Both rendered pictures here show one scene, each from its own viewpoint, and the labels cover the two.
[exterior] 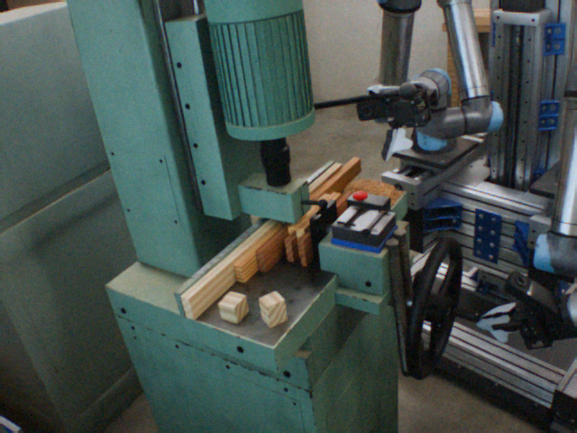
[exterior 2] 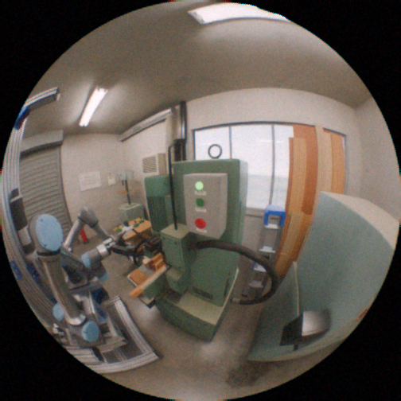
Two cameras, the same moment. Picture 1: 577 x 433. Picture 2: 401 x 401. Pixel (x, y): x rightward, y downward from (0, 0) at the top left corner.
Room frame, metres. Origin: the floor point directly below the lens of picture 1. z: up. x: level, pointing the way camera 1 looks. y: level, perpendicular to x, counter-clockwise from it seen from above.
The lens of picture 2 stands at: (1.61, 0.14, 1.50)
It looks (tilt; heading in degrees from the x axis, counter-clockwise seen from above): 16 degrees down; 174
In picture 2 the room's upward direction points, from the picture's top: 2 degrees counter-clockwise
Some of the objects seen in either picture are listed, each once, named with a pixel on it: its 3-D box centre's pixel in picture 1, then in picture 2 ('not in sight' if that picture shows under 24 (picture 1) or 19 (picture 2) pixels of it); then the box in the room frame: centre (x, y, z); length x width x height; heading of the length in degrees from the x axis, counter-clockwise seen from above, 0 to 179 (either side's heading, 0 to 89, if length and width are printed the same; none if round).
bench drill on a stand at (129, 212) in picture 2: not in sight; (130, 202); (-0.99, -1.31, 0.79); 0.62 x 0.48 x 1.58; 57
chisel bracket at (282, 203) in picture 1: (274, 199); not in sight; (1.03, 0.02, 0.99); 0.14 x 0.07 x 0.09; 54
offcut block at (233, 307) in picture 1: (233, 307); not in sight; (0.78, 0.12, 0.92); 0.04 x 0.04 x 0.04; 57
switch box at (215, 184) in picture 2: not in sight; (206, 204); (1.32, 0.19, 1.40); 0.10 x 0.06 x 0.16; 54
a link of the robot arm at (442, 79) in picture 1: (431, 87); (91, 258); (1.26, -0.39, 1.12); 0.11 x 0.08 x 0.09; 144
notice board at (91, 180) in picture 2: not in sight; (90, 180); (-0.87, -2.37, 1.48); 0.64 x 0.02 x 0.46; 145
